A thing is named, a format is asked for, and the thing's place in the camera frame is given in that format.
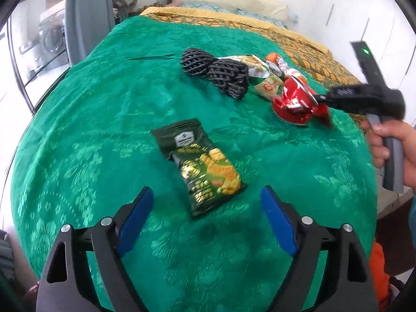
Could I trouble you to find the grey blue curtain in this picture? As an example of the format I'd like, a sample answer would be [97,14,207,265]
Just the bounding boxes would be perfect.
[65,0,116,66]

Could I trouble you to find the yellow blanket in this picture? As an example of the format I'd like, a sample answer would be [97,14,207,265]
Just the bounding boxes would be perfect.
[140,6,333,56]

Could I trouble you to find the green patterned tablecloth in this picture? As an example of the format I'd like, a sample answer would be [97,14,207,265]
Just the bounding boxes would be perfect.
[10,16,379,312]

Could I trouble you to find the dark green snack packet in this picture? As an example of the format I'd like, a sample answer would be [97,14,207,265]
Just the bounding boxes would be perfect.
[151,118,248,218]

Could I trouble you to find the orange print quilt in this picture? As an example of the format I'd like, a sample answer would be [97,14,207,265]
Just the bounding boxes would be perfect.
[192,16,368,122]

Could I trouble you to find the person's orange trousers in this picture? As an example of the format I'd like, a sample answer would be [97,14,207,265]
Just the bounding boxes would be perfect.
[368,241,391,312]

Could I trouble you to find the white yellow snack packet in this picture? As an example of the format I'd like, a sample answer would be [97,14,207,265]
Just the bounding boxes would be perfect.
[227,55,271,79]

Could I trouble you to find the orange snack packet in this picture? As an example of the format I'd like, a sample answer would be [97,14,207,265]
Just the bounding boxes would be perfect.
[265,53,308,84]

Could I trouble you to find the person's left forearm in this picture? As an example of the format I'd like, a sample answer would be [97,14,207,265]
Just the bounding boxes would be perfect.
[0,229,40,312]

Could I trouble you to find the red crushed can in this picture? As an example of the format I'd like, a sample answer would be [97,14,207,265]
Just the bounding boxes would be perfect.
[272,76,332,127]

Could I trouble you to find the black framed glass door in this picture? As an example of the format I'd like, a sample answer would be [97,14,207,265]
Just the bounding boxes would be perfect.
[6,0,71,115]

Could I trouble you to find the teal floral pillow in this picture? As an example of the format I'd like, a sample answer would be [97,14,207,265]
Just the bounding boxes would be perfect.
[182,1,288,27]

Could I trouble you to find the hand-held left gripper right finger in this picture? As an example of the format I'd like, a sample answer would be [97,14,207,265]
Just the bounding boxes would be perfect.
[260,185,379,312]

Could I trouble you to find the person's right hand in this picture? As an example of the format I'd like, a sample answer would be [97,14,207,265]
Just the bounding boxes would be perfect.
[361,119,416,190]

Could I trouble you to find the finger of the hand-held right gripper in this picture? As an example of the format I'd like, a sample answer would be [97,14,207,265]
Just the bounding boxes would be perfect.
[311,84,366,110]

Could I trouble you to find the white wardrobe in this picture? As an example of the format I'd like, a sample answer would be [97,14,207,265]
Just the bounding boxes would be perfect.
[292,0,416,105]

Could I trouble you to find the small green packet red label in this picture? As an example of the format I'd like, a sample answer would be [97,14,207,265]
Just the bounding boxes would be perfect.
[253,75,285,100]

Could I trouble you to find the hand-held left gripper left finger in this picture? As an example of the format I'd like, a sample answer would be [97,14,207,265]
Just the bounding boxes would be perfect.
[36,186,154,312]

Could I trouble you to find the grey washing machine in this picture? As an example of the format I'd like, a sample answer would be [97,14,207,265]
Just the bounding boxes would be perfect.
[38,16,69,56]

